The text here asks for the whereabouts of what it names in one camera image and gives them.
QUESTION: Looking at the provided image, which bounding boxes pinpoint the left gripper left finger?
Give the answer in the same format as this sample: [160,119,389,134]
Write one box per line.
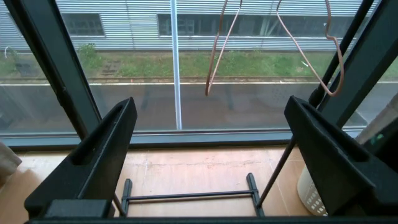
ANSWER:
[24,96,138,218]

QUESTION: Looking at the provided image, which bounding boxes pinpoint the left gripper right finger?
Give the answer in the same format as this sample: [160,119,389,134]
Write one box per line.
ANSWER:
[284,95,398,217]

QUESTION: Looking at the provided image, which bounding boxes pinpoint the white laundry basket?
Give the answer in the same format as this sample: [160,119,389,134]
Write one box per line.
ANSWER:
[297,164,329,217]

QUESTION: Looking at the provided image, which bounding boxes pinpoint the pink clothes hanger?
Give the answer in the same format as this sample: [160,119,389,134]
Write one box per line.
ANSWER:
[275,0,345,97]
[204,0,243,96]

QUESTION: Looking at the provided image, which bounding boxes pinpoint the black clothes rack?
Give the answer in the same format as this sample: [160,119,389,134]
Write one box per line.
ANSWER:
[30,0,376,218]

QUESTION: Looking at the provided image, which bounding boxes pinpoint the window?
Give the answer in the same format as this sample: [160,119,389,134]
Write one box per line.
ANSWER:
[0,0,398,149]

